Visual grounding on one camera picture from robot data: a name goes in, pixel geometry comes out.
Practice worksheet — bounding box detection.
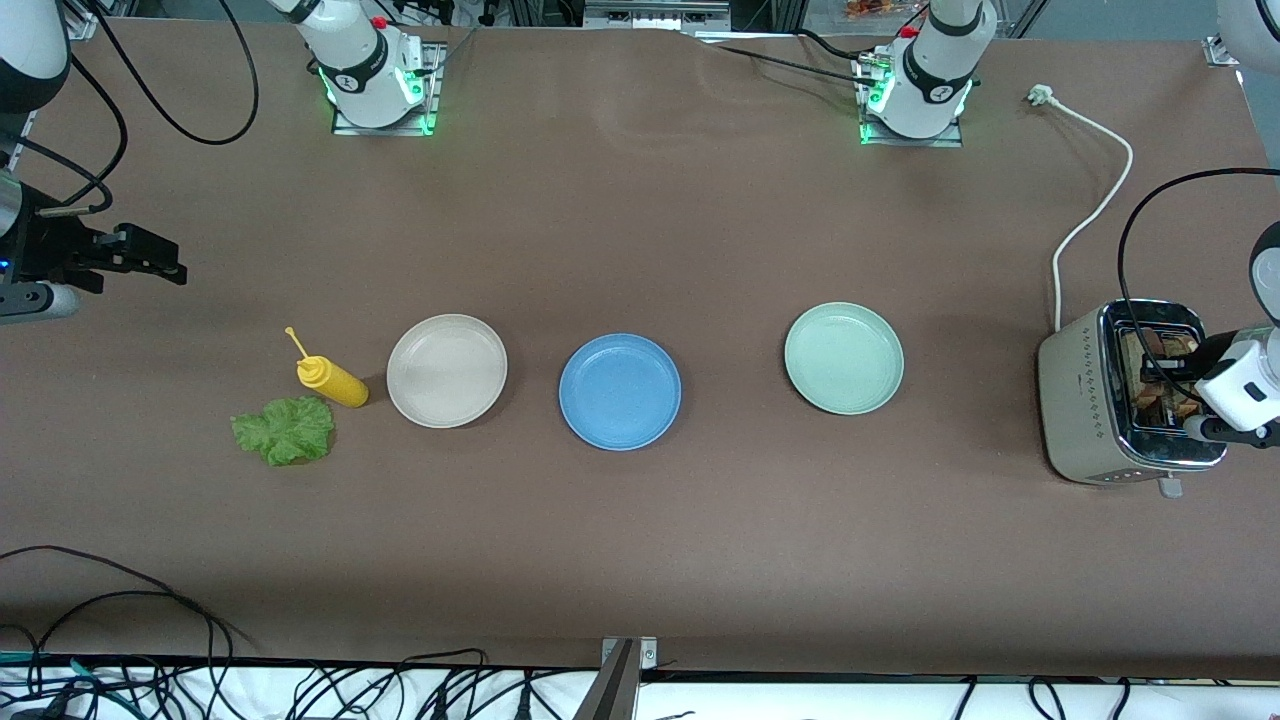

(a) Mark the thin black loose cable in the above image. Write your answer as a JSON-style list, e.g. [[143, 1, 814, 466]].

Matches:
[[0, 545, 256, 661]]

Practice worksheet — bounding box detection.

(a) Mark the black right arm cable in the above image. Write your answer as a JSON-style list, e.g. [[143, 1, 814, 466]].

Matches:
[[0, 0, 257, 216]]

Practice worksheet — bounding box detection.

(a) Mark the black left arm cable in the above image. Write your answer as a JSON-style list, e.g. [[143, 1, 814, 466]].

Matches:
[[1117, 168, 1280, 401]]

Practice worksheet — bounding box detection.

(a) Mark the dark metal bar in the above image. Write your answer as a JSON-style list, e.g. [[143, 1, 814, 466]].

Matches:
[[572, 640, 641, 720]]

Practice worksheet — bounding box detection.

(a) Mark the green lettuce leaf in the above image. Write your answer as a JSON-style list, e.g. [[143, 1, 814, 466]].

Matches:
[[230, 397, 336, 468]]

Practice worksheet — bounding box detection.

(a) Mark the blue round plate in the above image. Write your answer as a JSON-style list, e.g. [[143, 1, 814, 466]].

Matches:
[[558, 333, 683, 452]]

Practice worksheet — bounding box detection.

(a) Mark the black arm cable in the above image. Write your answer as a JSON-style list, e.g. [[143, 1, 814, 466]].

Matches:
[[0, 0, 257, 216], [1117, 168, 1280, 401]]

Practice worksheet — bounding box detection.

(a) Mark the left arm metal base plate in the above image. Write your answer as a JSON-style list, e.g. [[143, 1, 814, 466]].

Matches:
[[855, 50, 966, 149]]

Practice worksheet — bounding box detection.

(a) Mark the black base power cable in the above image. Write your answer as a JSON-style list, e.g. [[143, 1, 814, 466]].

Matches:
[[690, 30, 881, 89]]

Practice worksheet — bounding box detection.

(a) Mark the brown bread slice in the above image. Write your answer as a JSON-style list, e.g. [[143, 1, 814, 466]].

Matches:
[[1120, 330, 1166, 421], [1160, 335, 1209, 421]]

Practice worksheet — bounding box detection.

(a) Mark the beige round plate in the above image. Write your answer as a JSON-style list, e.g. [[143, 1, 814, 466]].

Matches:
[[386, 314, 509, 430]]

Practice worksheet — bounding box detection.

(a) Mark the beige chrome toaster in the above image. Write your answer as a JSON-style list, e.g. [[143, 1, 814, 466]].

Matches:
[[1037, 299, 1229, 499]]

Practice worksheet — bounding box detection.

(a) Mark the mint green round plate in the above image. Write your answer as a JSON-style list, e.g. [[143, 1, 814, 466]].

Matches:
[[784, 302, 906, 416]]

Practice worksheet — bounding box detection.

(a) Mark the silver metal table bracket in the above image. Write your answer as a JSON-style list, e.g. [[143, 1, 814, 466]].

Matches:
[[601, 637, 659, 669]]

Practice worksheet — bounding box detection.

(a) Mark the yellow mustard squeeze bottle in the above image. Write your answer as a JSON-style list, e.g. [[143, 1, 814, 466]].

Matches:
[[284, 326, 370, 409]]

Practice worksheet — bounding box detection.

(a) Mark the silver metal box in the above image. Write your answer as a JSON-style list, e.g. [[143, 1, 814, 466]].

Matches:
[[583, 0, 731, 31]]

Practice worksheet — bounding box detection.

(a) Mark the white toaster power cord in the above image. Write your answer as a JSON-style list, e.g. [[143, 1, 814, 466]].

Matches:
[[1027, 84, 1136, 334]]

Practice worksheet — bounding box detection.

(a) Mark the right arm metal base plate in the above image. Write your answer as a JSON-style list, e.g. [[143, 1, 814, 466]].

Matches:
[[332, 40, 447, 137]]

